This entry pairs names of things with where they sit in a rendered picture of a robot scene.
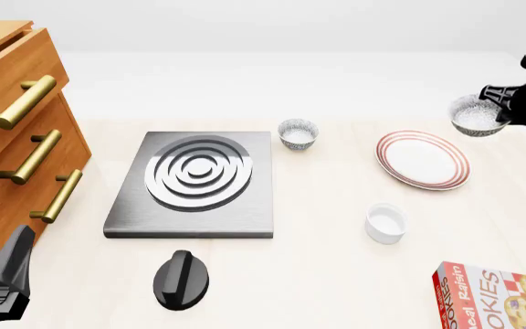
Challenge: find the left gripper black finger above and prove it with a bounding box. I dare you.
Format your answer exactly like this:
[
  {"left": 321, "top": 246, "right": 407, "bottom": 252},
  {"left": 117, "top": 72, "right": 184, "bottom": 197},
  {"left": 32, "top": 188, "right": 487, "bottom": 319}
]
[{"left": 0, "top": 224, "right": 37, "bottom": 300}]

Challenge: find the patterned bowl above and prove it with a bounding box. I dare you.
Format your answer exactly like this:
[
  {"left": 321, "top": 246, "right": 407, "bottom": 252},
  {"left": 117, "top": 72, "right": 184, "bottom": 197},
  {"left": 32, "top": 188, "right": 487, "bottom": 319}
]
[
  {"left": 277, "top": 118, "right": 321, "bottom": 154},
  {"left": 447, "top": 94, "right": 511, "bottom": 139}
]

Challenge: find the white plate with red rings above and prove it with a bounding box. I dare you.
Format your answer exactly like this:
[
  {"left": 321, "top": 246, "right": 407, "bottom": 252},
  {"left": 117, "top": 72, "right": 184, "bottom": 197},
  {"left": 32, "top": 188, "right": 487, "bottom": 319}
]
[{"left": 374, "top": 129, "right": 472, "bottom": 192}]

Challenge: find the red cookies box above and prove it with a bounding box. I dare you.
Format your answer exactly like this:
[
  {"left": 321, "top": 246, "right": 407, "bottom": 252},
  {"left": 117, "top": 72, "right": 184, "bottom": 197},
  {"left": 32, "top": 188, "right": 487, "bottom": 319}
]
[{"left": 430, "top": 260, "right": 526, "bottom": 329}]

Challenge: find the flat stove plate with rings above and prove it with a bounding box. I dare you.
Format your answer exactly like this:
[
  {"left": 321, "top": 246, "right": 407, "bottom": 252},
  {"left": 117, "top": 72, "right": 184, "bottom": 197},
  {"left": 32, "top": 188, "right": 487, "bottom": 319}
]
[{"left": 102, "top": 130, "right": 275, "bottom": 240}]

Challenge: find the small white ramekin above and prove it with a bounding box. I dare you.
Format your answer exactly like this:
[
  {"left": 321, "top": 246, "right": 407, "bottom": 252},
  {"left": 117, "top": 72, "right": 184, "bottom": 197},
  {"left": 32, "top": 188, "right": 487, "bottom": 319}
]
[{"left": 364, "top": 202, "right": 408, "bottom": 246}]

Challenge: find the round black stove knob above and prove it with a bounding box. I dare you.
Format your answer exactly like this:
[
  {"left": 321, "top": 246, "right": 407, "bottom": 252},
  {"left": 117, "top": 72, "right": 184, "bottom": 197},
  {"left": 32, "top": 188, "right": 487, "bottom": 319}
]
[{"left": 152, "top": 249, "right": 211, "bottom": 313}]

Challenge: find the brass bar handle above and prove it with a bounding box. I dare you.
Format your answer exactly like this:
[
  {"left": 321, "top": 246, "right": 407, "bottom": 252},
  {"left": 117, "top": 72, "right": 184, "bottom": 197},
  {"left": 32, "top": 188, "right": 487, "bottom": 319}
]
[
  {"left": 28, "top": 168, "right": 84, "bottom": 225},
  {"left": 0, "top": 74, "right": 58, "bottom": 132},
  {"left": 0, "top": 129, "right": 63, "bottom": 186}
]

